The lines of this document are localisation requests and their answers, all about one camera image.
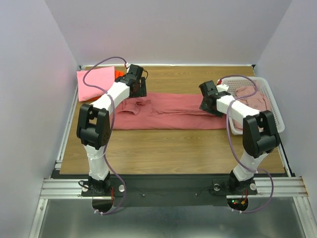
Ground dusty red t shirt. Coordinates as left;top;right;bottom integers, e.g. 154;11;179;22
114;93;226;130

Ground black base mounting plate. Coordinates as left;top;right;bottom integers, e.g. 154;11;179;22
78;174;258;209

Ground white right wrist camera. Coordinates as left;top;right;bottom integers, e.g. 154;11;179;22
216;79;229;93

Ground folded light pink t shirt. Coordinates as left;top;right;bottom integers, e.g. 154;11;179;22
77;66;115;102

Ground pale pink clothes in basket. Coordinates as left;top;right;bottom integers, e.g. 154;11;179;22
234;85;272;131

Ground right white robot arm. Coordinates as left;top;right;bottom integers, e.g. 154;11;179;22
199;81;280;193

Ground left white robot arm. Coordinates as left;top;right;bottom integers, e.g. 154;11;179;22
76;64;147;196

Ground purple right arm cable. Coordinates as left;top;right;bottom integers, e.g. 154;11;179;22
217;75;274;214

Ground white plastic laundry basket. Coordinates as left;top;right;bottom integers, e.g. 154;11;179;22
221;76;285;133

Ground aluminium frame rail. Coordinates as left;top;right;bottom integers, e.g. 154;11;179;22
28;71;309;238

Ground folded orange t shirt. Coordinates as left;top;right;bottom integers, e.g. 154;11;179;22
114;70;124;79

